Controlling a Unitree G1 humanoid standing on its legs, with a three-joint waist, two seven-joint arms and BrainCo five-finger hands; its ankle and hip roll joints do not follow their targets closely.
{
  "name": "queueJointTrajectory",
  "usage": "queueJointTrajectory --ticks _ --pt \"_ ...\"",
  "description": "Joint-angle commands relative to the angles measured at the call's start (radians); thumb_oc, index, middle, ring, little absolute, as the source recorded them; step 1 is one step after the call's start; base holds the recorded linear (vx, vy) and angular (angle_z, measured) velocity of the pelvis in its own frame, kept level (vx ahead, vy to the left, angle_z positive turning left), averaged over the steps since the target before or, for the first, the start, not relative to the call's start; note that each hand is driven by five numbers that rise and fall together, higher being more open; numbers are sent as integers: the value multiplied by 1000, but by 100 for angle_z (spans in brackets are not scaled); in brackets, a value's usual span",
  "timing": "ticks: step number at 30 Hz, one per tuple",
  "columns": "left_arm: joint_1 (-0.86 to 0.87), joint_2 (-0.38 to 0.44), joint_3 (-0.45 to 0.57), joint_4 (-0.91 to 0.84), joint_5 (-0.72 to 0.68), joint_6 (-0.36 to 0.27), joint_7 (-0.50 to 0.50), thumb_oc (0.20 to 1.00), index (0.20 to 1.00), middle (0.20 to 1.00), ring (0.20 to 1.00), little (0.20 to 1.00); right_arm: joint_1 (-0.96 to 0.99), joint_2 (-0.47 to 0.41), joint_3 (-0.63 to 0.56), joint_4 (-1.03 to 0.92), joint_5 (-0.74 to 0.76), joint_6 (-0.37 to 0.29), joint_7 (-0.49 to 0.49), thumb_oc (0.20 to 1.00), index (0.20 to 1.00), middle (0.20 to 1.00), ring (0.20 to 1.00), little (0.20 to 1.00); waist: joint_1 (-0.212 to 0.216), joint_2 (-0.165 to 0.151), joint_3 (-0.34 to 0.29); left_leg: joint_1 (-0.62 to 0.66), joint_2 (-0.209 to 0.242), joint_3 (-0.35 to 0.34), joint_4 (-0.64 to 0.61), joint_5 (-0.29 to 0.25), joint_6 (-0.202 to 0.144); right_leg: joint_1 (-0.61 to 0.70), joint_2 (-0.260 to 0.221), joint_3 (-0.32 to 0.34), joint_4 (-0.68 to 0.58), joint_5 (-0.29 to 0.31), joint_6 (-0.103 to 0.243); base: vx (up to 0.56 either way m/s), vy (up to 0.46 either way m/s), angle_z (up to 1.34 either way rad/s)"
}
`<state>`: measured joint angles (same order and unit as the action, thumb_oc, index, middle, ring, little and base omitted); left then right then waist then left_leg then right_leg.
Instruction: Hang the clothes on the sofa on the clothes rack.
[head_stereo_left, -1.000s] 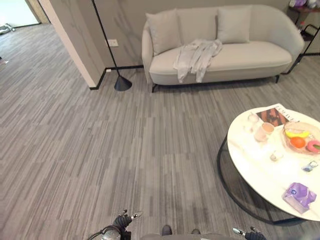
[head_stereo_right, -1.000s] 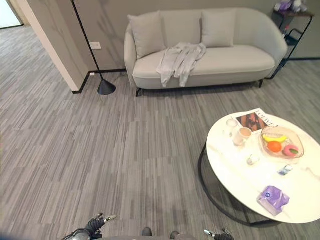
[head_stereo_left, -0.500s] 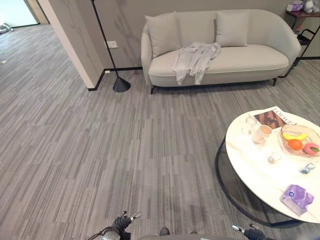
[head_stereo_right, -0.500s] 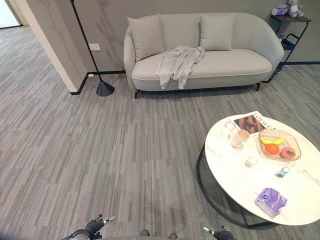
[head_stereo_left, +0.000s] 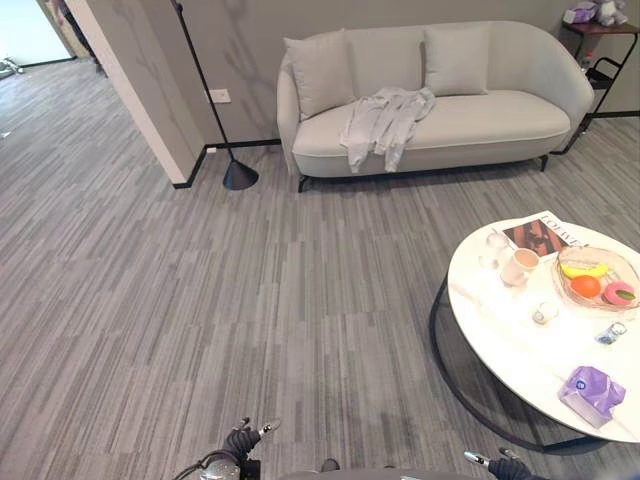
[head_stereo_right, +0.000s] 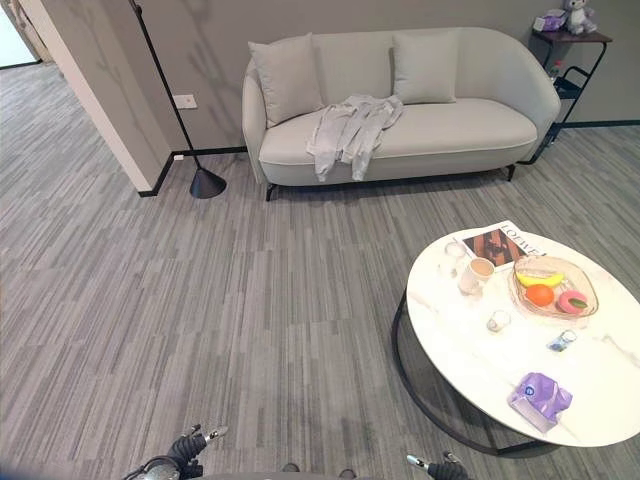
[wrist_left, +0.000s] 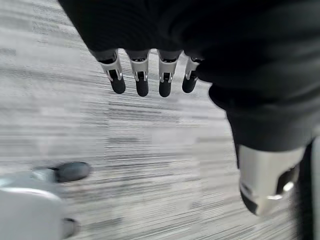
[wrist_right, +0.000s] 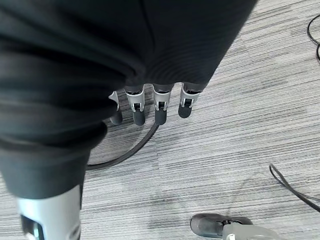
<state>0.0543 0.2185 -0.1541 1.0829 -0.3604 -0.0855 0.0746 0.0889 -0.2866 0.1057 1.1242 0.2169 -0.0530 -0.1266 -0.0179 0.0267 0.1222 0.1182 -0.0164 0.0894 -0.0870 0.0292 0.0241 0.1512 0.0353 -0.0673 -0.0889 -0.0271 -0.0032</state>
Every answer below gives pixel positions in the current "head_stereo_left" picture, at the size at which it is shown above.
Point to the white wall socket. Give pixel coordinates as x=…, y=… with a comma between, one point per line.
x=219, y=96

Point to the white fashion magazine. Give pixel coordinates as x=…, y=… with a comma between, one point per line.
x=545, y=234

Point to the purple tissue pack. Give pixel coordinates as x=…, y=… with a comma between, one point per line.
x=592, y=395

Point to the black metal side table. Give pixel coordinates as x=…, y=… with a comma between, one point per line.
x=600, y=65

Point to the round white marble coffee table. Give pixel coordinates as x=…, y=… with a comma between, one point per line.
x=540, y=340

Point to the woven wicker fruit basket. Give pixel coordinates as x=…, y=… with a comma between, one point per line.
x=597, y=277

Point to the orange fruit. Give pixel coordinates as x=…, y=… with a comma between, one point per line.
x=585, y=285

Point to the white ceramic mug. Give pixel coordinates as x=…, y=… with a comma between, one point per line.
x=520, y=266

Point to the yellow banana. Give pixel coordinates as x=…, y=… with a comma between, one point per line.
x=585, y=270

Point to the black floor lamp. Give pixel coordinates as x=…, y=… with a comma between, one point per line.
x=220, y=110

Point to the clear glass with blue print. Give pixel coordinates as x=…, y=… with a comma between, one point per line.
x=611, y=333

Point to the grey square cushion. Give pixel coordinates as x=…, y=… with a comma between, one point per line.
x=322, y=74
x=456, y=61

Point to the pink toy peach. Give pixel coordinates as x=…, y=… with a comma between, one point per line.
x=620, y=293

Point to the purple wipes pack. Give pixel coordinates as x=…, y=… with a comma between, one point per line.
x=582, y=12

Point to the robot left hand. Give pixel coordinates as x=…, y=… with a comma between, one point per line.
x=241, y=440

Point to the light grey fabric sofa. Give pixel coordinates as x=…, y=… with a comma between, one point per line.
x=435, y=100

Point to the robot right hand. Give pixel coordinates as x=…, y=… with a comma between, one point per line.
x=505, y=467

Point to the clear glass pitcher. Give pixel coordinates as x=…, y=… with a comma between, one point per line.
x=492, y=250

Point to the small clear glass cup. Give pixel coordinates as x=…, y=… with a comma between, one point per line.
x=545, y=312

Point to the light grey garment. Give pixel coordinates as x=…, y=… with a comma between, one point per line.
x=387, y=125

